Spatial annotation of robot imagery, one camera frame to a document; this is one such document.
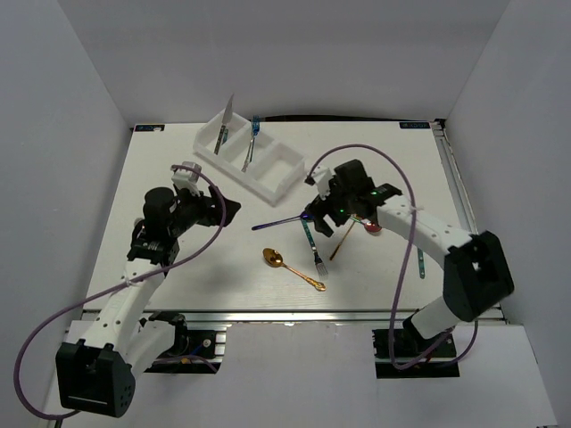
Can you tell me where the left blue corner label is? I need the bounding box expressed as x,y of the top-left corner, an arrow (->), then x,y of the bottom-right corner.
134,124 -> 165,132

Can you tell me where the dark handled steak knife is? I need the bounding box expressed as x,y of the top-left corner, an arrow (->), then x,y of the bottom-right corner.
213,94 -> 234,155

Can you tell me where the slim gold spoon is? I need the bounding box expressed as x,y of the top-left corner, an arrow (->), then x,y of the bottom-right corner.
329,216 -> 361,261

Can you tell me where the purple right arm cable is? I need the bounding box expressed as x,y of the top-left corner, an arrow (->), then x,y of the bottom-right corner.
304,143 -> 481,371

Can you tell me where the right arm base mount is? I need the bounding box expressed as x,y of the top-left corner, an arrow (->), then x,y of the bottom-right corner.
372,328 -> 459,379

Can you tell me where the aluminium table frame rail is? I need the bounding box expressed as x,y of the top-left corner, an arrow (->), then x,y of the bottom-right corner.
430,119 -> 514,322

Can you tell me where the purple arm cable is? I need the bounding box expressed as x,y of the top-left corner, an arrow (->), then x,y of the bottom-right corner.
12,163 -> 227,419
304,143 -> 481,371

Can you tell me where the ornate silver fork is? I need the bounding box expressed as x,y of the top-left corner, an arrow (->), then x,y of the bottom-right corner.
241,135 -> 255,173

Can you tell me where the teal handled silver fork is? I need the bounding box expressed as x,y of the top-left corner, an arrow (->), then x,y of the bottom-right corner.
302,219 -> 328,280

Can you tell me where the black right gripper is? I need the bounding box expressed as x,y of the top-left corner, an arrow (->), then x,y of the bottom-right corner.
304,176 -> 354,238

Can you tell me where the right blue corner label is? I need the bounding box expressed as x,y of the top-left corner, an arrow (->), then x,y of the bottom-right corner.
399,121 -> 431,129

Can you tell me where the ornate gold spoon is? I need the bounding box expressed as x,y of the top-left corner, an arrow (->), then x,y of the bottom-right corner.
262,248 -> 327,292

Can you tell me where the rainbow iridescent spoon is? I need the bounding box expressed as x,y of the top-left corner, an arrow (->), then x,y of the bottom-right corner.
363,221 -> 382,234

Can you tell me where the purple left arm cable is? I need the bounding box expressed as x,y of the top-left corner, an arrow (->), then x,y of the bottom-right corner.
12,163 -> 227,419

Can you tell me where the white three-compartment plastic tray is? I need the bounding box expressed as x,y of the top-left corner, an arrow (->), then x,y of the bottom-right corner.
193,111 -> 306,206

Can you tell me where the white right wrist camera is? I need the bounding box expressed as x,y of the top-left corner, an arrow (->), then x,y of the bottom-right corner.
304,166 -> 333,200

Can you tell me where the teal handled silver spoon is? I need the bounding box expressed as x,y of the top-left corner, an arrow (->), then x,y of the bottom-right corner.
417,248 -> 426,279

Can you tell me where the blue iridescent fork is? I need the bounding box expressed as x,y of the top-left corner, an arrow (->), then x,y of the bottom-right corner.
252,115 -> 261,136

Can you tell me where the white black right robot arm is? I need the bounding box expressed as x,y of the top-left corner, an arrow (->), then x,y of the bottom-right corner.
306,160 -> 515,356

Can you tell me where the purple blue iridescent spoon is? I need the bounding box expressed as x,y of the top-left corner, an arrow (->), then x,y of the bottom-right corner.
251,212 -> 313,231

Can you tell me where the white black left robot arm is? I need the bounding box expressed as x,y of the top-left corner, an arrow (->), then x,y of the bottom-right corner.
55,187 -> 241,418

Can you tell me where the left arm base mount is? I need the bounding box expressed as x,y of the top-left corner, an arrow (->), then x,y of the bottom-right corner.
137,311 -> 226,375

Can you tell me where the blue corner label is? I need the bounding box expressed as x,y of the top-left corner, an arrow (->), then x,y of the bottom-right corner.
399,121 -> 431,129
134,124 -> 165,132

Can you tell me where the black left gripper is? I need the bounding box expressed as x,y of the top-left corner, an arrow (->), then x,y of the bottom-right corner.
167,185 -> 239,237

